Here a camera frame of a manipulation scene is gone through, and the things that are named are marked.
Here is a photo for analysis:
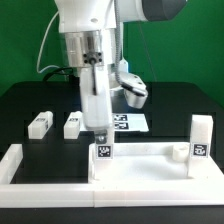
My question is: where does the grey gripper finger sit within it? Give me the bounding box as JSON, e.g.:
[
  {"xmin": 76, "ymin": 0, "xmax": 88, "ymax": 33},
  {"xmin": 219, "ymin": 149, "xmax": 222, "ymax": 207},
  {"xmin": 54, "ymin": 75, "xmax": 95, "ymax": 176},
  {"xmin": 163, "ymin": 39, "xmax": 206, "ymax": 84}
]
[{"xmin": 95, "ymin": 130, "xmax": 107, "ymax": 144}]

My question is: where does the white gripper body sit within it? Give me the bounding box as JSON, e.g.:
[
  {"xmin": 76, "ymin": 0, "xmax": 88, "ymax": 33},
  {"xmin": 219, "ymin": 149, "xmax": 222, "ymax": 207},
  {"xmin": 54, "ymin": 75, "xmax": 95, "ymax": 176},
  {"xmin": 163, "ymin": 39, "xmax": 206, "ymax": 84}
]
[{"xmin": 80, "ymin": 66, "xmax": 112, "ymax": 130}]

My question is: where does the white desk tabletop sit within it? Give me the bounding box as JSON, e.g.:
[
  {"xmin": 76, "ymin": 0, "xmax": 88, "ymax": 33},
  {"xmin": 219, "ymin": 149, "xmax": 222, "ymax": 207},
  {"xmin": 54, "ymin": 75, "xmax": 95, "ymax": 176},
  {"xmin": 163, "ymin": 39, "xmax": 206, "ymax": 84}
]
[{"xmin": 88, "ymin": 142, "xmax": 224, "ymax": 183}]

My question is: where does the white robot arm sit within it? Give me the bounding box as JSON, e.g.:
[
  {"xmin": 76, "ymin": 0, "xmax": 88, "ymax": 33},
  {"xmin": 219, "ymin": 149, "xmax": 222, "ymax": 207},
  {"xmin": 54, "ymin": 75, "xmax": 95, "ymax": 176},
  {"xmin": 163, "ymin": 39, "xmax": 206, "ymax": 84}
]
[{"xmin": 55, "ymin": 0, "xmax": 187, "ymax": 145}]

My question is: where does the marker tag sheet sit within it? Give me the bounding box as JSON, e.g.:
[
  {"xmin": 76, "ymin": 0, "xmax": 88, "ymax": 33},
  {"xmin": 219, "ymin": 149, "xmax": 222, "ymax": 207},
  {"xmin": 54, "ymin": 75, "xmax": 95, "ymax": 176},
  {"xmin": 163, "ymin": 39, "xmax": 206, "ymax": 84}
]
[{"xmin": 113, "ymin": 113, "xmax": 149, "ymax": 132}]

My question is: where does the white cable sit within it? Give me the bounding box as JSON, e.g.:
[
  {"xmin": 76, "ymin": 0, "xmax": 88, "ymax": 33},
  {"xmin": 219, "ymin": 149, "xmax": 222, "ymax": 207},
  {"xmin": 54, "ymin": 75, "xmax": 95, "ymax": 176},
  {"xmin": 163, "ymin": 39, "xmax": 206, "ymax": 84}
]
[{"xmin": 36, "ymin": 9, "xmax": 61, "ymax": 75}]

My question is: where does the white U-shaped obstacle frame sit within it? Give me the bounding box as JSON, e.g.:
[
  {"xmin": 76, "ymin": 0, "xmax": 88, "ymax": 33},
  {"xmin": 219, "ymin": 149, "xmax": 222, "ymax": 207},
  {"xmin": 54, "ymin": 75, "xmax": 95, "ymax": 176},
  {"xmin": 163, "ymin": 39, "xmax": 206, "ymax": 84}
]
[{"xmin": 0, "ymin": 144, "xmax": 224, "ymax": 208}]

